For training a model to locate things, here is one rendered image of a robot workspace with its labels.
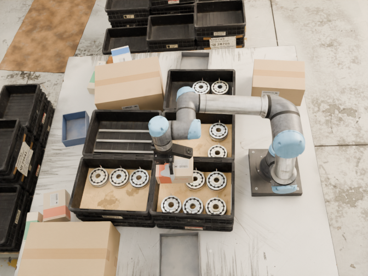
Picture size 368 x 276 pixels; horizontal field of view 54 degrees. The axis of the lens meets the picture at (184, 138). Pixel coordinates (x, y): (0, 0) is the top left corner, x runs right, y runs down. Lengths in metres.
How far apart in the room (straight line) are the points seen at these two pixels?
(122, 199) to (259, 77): 1.06
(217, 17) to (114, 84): 1.26
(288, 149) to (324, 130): 1.72
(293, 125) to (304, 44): 2.34
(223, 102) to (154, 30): 1.95
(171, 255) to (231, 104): 0.86
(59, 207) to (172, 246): 0.64
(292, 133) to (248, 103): 0.20
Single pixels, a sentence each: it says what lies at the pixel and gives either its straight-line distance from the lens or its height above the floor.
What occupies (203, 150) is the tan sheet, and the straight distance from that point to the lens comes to 1.97.
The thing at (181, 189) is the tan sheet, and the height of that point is 0.83.
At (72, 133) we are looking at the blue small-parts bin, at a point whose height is 0.70.
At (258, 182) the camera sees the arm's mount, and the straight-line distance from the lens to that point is 1.98.
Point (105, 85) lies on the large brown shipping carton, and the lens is 2.26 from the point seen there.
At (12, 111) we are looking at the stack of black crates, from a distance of 3.12.
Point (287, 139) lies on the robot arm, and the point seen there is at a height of 1.38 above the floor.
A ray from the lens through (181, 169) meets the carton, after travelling 1.60.
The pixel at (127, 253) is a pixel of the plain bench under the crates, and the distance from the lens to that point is 1.96.
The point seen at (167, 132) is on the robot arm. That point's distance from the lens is 1.34.
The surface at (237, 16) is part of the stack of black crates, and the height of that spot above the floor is 0.49.
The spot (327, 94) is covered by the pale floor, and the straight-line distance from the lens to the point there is 3.35.
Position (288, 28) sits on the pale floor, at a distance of 3.84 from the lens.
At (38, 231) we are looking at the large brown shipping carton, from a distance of 1.93.
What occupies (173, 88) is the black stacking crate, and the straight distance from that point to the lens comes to 2.23.
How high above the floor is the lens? 2.55
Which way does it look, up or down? 58 degrees down
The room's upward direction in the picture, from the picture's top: 10 degrees counter-clockwise
